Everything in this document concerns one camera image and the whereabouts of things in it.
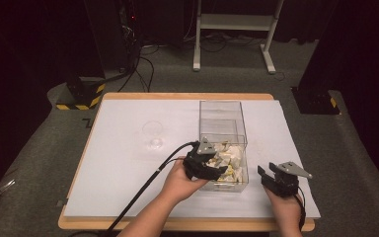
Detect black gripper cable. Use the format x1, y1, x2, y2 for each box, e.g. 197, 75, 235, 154
106, 140, 199, 237
292, 185, 307, 232

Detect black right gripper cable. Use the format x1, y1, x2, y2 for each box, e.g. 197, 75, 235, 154
292, 185, 307, 232

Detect white metal stand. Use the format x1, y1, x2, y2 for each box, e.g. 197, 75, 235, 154
192, 0, 285, 75

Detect person's left hand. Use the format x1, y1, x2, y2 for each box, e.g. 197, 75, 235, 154
160, 157, 210, 205

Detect black floor cables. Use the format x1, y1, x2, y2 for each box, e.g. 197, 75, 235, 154
117, 43, 156, 94

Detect white board mat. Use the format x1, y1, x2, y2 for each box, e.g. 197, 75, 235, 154
63, 99, 322, 220

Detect shiny clear wrapper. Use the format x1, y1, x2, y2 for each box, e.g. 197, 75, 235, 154
0, 178, 17, 202

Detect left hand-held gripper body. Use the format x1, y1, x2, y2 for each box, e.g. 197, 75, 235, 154
182, 137, 217, 181

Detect cable tangle under stand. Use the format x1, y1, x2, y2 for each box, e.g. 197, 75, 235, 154
182, 30, 265, 53

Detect black yellow striped stand base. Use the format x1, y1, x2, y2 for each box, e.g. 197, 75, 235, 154
55, 76, 108, 112

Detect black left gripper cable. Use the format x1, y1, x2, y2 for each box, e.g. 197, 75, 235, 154
106, 140, 199, 237

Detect pile of white yellow packets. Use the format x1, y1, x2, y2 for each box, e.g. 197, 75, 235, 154
206, 141, 246, 184

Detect black equipment rack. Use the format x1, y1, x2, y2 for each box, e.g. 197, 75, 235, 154
83, 0, 143, 80

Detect person's right hand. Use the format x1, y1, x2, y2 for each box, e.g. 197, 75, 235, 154
265, 187, 303, 229

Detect clear plastic cup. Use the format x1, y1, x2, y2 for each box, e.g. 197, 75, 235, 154
141, 119, 165, 151

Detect wooden table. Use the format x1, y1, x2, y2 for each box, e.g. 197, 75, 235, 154
57, 92, 316, 232

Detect clear plastic drawer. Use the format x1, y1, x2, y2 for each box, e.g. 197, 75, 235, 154
198, 132, 250, 194

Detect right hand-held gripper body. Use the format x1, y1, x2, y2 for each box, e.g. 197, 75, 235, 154
262, 161, 314, 198

